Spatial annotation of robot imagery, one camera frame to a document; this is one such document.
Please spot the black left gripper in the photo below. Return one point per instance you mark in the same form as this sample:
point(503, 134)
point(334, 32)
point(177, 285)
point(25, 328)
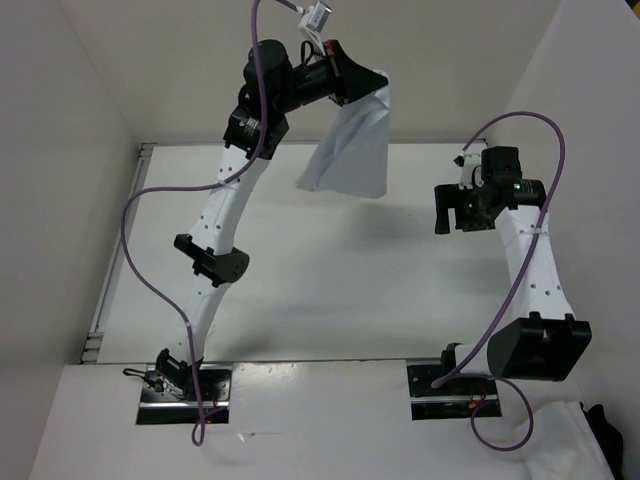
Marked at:
point(349, 80)

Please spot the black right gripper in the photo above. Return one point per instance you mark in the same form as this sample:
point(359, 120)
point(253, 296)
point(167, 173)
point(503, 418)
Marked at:
point(451, 196)

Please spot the white skirt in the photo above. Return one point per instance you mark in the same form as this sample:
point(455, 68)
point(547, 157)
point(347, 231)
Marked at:
point(352, 158)

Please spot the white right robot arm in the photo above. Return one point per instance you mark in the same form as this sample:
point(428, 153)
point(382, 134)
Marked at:
point(536, 335)

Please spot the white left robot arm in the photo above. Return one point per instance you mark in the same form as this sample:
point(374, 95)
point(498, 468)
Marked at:
point(273, 87)

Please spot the white cloth pile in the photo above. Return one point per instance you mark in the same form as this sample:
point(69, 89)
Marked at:
point(563, 445)

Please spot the black cloth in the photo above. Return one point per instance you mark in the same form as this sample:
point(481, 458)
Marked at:
point(609, 439)

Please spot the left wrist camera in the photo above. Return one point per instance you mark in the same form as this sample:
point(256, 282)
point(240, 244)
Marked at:
point(313, 19)

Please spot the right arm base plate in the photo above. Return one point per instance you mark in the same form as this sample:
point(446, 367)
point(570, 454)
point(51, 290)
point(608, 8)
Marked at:
point(456, 400)

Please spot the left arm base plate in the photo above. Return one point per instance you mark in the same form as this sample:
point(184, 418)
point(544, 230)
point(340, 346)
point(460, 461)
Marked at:
point(161, 404)

